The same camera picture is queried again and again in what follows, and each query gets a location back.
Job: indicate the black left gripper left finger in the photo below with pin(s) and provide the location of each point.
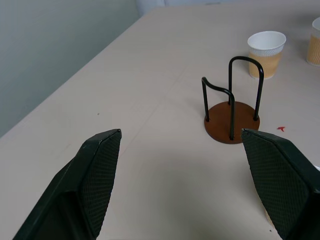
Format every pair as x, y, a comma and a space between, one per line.
75, 190

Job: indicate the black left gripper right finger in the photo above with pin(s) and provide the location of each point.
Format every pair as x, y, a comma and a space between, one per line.
282, 185

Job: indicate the small red scrap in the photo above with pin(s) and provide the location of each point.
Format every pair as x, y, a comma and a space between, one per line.
281, 128

